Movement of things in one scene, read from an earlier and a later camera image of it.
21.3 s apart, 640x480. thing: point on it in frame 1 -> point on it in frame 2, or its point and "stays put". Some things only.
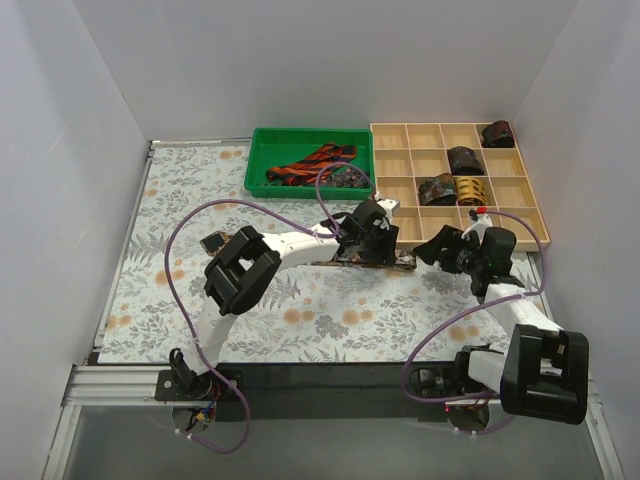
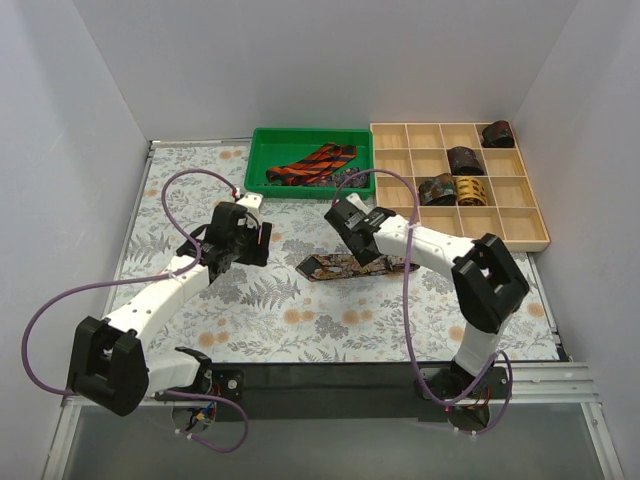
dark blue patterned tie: (345, 177) stays put
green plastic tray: (285, 162) stays put
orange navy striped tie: (306, 169) stays put
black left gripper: (375, 246) -> (257, 245)
